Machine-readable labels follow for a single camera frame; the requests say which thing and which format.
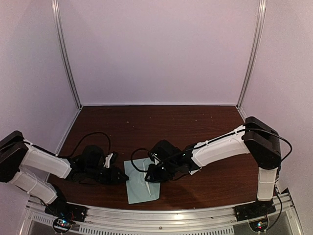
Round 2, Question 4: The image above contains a white seal sticker sheet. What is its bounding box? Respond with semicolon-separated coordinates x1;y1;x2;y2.
189;169;201;175

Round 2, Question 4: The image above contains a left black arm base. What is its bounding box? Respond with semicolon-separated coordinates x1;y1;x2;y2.
45;186;87;222

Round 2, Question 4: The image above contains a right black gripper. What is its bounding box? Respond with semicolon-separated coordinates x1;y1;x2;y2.
145;160;179;183

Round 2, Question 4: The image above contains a left round circuit board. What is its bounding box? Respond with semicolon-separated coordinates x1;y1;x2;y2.
52;218;75;234

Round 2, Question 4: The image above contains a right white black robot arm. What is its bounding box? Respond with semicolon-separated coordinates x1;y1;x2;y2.
145;117;282;216

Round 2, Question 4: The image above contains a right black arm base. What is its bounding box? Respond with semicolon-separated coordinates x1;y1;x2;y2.
234;184;276;221

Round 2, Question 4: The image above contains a round circuit board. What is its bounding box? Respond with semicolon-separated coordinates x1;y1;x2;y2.
52;218;75;234
249;218;269;233

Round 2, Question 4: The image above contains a left black braided cable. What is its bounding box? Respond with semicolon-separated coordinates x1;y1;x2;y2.
56;132;111;160

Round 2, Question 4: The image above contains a right black braided cable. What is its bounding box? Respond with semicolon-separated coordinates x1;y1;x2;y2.
131;147;196;173

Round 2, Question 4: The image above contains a right round circuit board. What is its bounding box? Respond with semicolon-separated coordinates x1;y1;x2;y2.
249;218;269;233

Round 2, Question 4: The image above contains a black braided cable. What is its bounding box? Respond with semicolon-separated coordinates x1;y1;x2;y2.
131;147;196;173
56;132;111;160

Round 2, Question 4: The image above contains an aluminium frame post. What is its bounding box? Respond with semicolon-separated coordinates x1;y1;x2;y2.
236;0;267;110
51;0;82;109

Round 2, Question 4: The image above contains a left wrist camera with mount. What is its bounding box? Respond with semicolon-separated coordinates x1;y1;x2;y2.
104;151;118;168

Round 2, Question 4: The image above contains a front aluminium rail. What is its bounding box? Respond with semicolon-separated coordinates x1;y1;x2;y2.
24;204;294;235

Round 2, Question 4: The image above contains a light blue envelope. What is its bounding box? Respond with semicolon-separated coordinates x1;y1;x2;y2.
124;160;160;204

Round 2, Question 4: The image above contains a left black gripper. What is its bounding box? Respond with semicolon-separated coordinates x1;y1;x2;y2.
86;165;129;186

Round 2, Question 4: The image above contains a right aluminium frame post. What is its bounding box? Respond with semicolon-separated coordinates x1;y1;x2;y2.
236;0;267;110

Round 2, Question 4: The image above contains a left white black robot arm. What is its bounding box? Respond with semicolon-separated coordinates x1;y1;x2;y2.
0;130;129;217

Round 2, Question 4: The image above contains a left aluminium frame post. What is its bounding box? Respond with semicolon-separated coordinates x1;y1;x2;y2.
51;0;82;109

